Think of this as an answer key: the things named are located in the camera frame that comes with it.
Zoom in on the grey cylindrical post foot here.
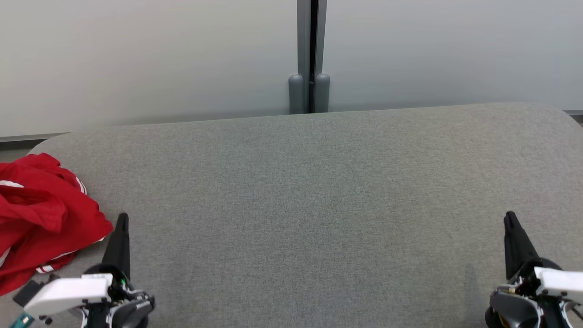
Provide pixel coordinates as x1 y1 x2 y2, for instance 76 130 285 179
314 73 330 113
288 74 304 114

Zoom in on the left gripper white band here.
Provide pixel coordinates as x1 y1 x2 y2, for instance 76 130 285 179
23 213 139 318

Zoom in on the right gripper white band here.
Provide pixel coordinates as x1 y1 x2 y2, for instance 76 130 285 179
499 211 583 304

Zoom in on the grey partition post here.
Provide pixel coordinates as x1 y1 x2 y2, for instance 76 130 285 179
297 0 327 113

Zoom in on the red jersey white trim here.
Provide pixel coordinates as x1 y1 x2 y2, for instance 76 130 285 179
0 153 113 296

